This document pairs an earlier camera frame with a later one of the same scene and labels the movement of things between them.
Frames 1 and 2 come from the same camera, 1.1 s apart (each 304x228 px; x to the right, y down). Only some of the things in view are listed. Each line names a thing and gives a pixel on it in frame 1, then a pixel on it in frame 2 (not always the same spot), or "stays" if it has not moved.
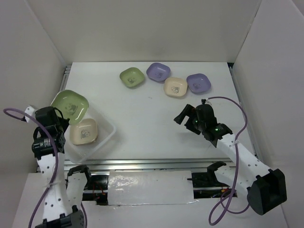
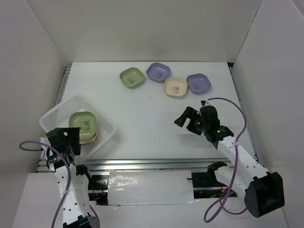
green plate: x=72 y=106 → x=86 y=120
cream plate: x=175 y=87 stays
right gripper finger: x=189 y=111 stays
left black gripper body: x=62 y=124 → x=72 y=137
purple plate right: x=198 y=83 stays
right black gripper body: x=199 y=125 stays
